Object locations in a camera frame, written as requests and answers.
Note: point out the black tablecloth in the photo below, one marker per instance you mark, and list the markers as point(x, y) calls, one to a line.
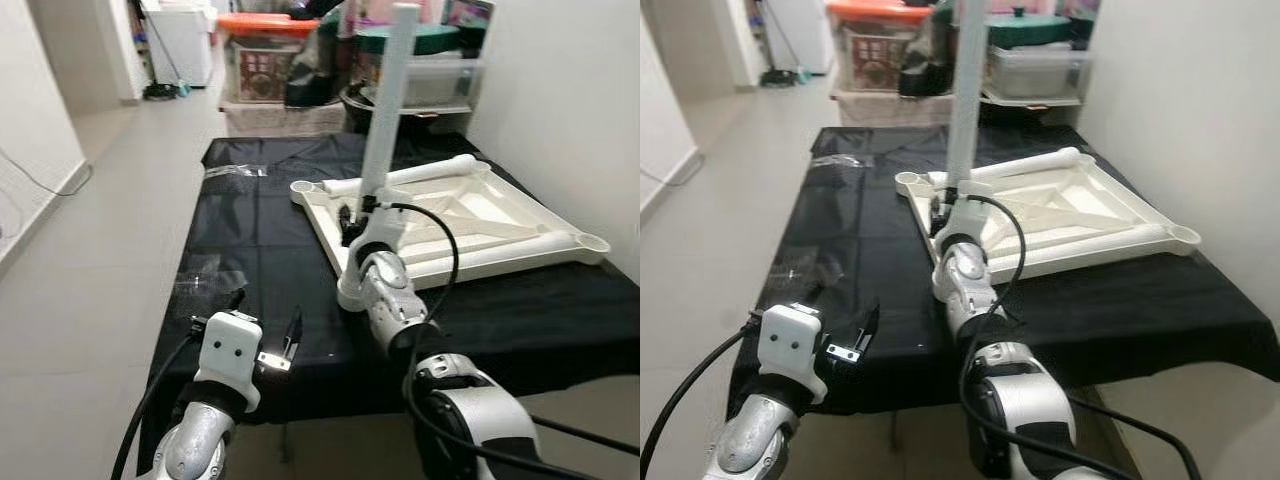
point(250, 240)
point(850, 240)

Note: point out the orange lid storage box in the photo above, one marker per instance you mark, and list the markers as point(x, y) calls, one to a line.
point(875, 55)
point(262, 65)

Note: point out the clear plastic storage box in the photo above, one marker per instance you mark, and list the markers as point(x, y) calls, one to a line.
point(1040, 72)
point(440, 80)

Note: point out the clear tape strip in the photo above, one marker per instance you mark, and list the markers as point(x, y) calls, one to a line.
point(845, 160)
point(235, 170)

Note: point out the green round lid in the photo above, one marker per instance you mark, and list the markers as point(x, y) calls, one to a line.
point(430, 40)
point(1030, 28)

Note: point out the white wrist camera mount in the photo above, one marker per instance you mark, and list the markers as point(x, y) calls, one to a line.
point(378, 232)
point(965, 220)
point(790, 345)
point(232, 350)

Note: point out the mop with black head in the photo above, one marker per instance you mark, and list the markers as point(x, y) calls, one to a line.
point(785, 78)
point(165, 92)

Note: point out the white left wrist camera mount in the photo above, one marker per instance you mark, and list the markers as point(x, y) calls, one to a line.
point(790, 345)
point(232, 350)

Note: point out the beige patterned box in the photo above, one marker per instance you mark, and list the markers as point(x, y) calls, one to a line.
point(890, 108)
point(280, 120)

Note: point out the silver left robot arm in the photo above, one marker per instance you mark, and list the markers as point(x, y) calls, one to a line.
point(200, 450)
point(750, 450)

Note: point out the black plastic bag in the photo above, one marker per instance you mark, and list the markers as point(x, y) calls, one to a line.
point(925, 65)
point(315, 75)

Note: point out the black round basin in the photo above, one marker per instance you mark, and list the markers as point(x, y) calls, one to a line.
point(1000, 112)
point(352, 108)

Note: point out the white plastic table leg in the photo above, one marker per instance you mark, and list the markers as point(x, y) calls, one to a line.
point(500, 250)
point(392, 90)
point(1090, 243)
point(968, 90)
point(420, 172)
point(1020, 163)

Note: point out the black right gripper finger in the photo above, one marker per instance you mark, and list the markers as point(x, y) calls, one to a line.
point(937, 215)
point(347, 222)

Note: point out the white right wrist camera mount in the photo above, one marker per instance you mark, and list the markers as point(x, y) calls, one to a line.
point(378, 232)
point(965, 220)

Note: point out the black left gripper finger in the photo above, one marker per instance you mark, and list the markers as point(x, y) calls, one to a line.
point(295, 330)
point(237, 300)
point(868, 325)
point(812, 297)

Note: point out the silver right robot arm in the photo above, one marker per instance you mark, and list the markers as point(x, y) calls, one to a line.
point(385, 300)
point(965, 285)

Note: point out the clear tape patch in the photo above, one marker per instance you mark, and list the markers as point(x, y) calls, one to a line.
point(812, 272)
point(205, 275)

